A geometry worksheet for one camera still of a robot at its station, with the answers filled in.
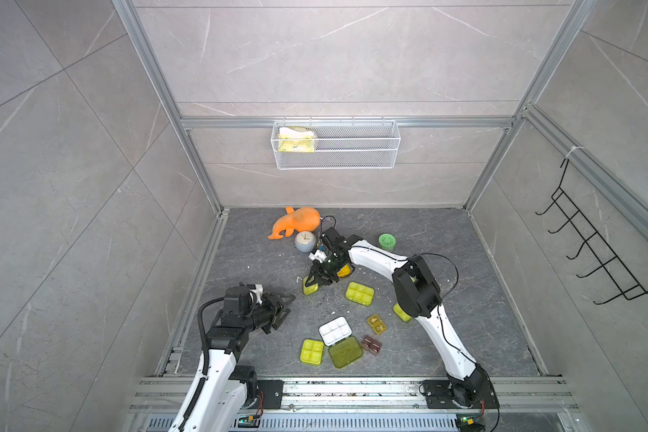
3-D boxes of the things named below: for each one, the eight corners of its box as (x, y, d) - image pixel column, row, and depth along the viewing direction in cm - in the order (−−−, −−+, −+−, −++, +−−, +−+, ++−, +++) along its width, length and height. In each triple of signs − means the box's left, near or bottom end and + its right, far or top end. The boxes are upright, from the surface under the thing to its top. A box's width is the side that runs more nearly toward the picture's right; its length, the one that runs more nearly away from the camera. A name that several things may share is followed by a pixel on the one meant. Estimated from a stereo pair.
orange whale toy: (273, 239, 111) (270, 228, 105) (277, 218, 119) (274, 206, 113) (320, 239, 111) (319, 228, 105) (320, 218, 119) (320, 206, 113)
